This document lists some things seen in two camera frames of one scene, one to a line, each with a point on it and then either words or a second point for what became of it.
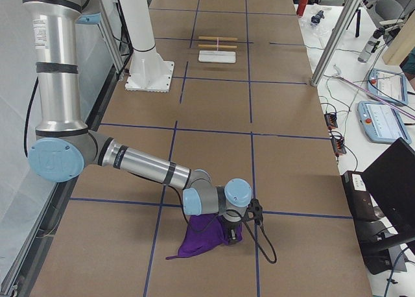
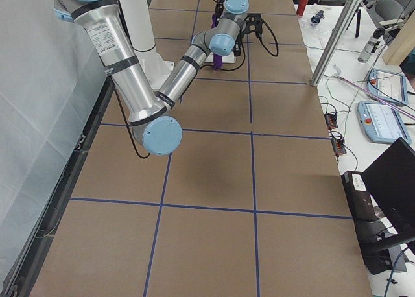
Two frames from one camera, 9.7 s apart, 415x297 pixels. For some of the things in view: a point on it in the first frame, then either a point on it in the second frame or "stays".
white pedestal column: x=148 y=71 stays
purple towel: x=204 y=231 → x=218 y=58
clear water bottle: x=371 y=45 stays
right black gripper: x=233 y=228 → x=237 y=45
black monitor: x=390 y=178 stays
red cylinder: x=304 y=0 stays
